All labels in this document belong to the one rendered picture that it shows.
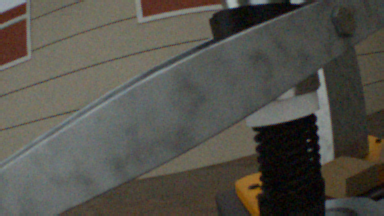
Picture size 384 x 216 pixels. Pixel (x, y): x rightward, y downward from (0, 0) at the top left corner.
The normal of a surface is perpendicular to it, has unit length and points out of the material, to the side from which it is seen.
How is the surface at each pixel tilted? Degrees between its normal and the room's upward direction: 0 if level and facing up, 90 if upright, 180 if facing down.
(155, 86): 90
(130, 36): 90
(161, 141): 90
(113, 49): 90
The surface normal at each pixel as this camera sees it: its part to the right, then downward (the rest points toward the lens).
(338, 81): 0.54, -0.07
